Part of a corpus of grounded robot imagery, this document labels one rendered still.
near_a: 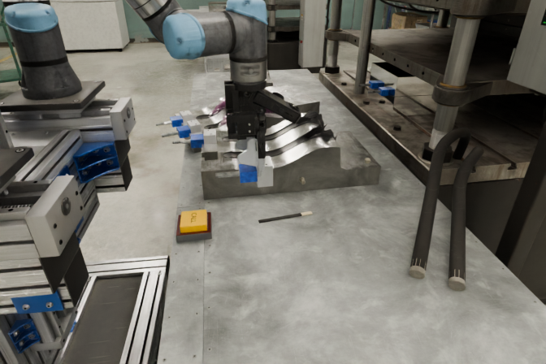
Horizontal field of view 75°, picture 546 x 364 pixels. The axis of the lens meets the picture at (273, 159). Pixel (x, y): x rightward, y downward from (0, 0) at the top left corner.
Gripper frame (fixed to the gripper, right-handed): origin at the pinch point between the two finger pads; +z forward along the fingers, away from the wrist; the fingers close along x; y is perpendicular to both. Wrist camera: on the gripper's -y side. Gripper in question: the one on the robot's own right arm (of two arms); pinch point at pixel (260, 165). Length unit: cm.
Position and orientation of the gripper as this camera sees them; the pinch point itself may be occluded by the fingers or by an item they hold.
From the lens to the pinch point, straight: 83.4
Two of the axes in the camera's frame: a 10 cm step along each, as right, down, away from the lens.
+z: 0.0, 8.9, 4.7
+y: -9.9, 0.7, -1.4
